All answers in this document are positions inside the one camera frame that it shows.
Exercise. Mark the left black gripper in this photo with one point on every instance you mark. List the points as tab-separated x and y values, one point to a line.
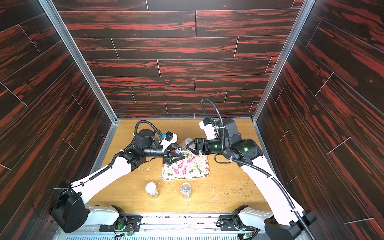
168	159

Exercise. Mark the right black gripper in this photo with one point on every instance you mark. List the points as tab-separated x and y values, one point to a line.
197	146

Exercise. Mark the clear plastic candy jar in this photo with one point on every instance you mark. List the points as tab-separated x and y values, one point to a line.
183	146

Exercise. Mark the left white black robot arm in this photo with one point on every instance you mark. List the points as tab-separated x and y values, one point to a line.
69	207

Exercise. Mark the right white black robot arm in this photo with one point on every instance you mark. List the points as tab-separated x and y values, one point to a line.
286	220

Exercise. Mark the middle clear candy jar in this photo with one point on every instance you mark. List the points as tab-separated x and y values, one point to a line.
186	190

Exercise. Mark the jar with white lid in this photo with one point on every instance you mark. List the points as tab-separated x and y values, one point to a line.
152	190

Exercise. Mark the floral pattern tray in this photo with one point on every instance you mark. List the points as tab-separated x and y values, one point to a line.
192	167

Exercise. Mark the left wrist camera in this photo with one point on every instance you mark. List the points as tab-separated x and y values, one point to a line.
168	139

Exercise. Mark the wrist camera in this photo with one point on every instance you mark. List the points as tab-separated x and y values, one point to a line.
168	139
213	130

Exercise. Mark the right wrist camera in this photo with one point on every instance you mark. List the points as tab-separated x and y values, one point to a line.
213	130

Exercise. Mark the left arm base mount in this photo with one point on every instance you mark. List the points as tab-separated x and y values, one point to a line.
124	224

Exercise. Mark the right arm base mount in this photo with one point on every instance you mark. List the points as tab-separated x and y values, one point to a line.
231	222

